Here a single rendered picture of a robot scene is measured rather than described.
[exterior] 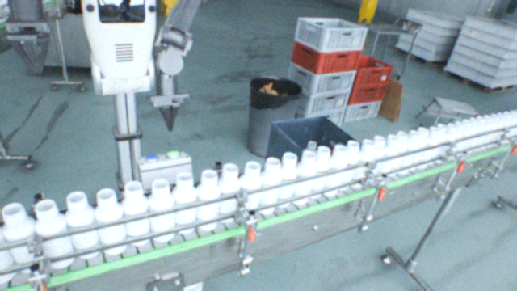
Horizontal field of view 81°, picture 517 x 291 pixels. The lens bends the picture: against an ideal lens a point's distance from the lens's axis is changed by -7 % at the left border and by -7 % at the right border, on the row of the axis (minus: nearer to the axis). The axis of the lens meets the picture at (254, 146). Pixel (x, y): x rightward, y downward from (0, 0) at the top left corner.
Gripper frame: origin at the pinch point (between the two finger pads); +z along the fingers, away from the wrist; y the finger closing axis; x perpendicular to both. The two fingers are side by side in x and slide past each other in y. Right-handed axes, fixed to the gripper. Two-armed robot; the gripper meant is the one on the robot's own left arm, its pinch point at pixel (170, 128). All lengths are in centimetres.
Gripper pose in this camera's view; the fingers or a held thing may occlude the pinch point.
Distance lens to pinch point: 91.4
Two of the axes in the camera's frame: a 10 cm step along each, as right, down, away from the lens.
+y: 8.8, -1.4, 4.5
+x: -4.7, -2.0, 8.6
